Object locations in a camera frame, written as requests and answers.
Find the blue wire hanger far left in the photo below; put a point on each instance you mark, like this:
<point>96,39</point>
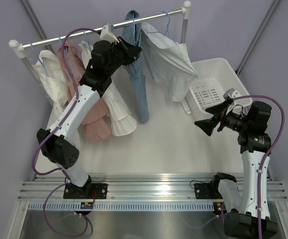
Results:
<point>38,58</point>

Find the white ruffled dress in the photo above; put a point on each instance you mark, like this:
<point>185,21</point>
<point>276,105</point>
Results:
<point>119,117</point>

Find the blue wire hanger of pink dress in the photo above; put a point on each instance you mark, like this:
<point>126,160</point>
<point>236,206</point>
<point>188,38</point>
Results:
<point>67,56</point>

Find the white slotted cable duct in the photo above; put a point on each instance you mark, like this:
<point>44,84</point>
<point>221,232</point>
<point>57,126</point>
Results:
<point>124,206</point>

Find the white plastic basket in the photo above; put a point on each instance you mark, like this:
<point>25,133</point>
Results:
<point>215,78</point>

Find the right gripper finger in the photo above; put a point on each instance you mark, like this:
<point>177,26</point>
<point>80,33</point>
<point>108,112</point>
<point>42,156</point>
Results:
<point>207,125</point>
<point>217,110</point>

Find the pink dress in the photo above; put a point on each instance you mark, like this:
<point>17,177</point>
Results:
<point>95,122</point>

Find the white garment far left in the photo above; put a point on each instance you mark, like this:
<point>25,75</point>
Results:
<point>56,87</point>

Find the blue denim skirt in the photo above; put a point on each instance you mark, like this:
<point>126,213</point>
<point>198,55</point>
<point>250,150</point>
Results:
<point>136,75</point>

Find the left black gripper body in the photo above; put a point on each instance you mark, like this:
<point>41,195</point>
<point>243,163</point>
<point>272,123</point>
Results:
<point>119,53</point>

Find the white skirt on right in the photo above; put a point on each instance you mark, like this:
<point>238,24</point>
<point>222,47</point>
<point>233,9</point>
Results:
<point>168,62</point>

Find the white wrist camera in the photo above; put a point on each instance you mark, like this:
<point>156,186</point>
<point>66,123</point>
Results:
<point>107,34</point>
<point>232,95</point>

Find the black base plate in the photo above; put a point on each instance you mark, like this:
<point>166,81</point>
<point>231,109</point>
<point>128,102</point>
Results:
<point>206,191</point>
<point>99,191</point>

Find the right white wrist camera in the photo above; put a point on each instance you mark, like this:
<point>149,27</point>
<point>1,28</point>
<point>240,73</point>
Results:
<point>232,95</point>

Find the blue wire hanger right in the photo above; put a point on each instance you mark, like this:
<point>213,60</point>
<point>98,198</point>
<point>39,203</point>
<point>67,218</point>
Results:
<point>167,32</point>

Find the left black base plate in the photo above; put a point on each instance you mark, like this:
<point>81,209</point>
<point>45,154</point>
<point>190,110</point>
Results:
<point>99,191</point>

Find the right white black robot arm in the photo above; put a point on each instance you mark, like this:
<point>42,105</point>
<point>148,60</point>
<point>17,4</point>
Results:
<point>247,212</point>

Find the aluminium mounting rail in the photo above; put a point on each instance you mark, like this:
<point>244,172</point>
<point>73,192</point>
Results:
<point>121,187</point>

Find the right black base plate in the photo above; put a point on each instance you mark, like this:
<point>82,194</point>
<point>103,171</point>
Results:
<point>206,191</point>

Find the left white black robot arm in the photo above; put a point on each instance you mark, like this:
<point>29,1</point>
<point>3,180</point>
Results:
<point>56,143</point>

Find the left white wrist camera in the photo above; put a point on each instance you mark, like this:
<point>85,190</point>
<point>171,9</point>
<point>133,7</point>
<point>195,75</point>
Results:
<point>107,34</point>

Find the blue wire hanger of skirt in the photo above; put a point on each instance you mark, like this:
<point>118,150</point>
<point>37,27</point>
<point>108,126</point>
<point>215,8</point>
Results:
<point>134,28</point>

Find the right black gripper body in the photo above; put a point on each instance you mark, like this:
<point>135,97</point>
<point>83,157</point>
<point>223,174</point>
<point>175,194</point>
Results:
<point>226,120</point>

